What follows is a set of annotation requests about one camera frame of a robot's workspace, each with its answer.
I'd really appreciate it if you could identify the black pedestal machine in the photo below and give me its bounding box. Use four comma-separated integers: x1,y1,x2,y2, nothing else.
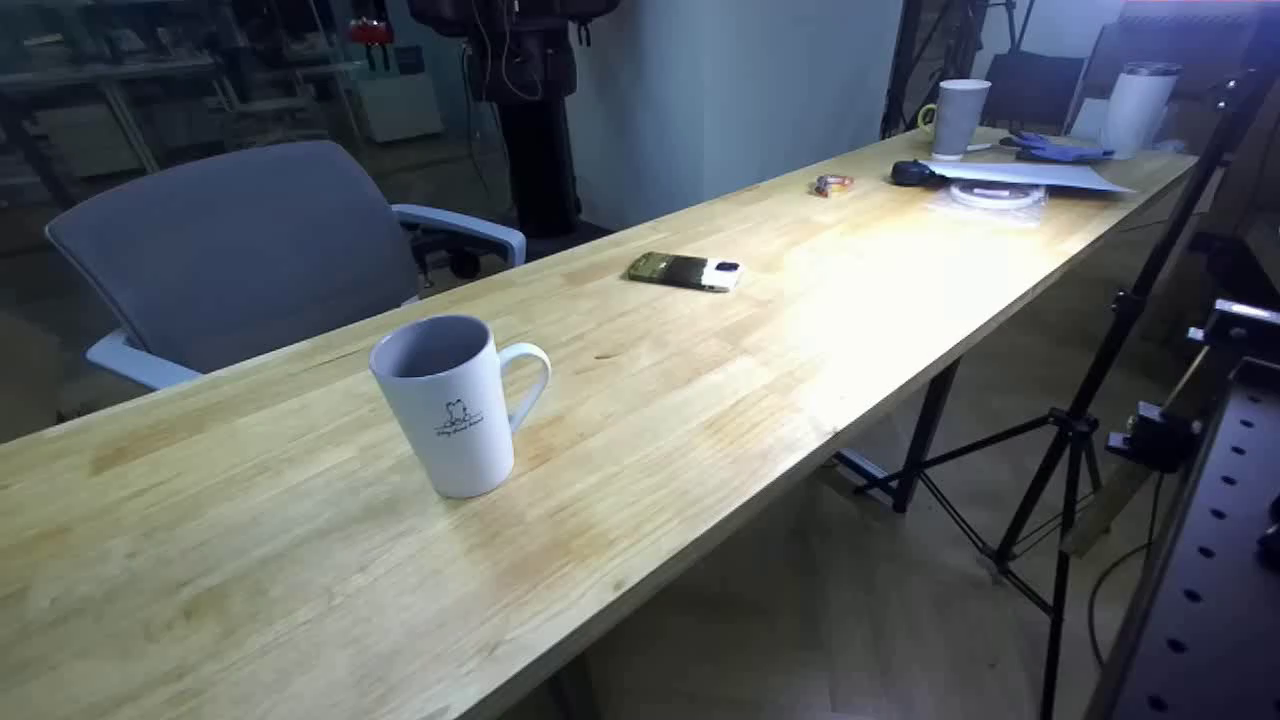
406,0,626,246

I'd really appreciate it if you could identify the black floor cable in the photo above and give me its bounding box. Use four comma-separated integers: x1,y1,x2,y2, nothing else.
1083,538,1152,671

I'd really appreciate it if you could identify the grey closed laptop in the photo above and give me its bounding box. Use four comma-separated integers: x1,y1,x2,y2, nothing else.
920,158,1138,199

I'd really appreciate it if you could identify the white round disc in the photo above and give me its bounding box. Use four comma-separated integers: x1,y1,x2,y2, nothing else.
949,179,1052,222

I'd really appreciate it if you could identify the black clamp block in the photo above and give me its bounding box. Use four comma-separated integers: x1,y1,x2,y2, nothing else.
1103,395,1208,478

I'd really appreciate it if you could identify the grey tall cup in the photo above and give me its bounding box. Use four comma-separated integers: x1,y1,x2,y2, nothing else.
918,77,998,167

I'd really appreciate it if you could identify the black tripod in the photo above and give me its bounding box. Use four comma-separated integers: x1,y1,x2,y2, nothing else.
848,23,1280,720

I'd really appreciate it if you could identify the grey office chair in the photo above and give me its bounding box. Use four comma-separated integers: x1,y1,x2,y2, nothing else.
42,137,533,395

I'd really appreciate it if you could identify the black perforated breadboard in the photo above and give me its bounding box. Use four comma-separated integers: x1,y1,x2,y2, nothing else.
1083,358,1280,720

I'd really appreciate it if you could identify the white paper towel roll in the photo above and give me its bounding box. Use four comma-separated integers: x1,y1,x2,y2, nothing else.
1101,63,1183,164

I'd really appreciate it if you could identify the black monitor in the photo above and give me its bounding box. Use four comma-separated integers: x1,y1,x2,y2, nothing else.
977,48,1087,137

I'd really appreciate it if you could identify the grey metal bracket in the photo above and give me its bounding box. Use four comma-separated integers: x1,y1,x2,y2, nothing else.
1183,296,1280,392

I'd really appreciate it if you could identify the white ceramic mug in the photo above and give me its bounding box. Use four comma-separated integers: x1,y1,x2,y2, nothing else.
365,314,557,506

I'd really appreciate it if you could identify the smartphone with forest case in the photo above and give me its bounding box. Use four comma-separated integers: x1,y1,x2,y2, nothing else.
620,247,749,296

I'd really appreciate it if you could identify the blue cloth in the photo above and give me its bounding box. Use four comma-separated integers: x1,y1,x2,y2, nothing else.
1001,128,1112,167

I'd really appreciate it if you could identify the black table leg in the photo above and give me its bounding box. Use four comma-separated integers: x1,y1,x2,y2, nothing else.
887,358,966,516

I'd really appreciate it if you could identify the white cabinet box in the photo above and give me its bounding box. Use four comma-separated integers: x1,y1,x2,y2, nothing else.
349,73,448,148

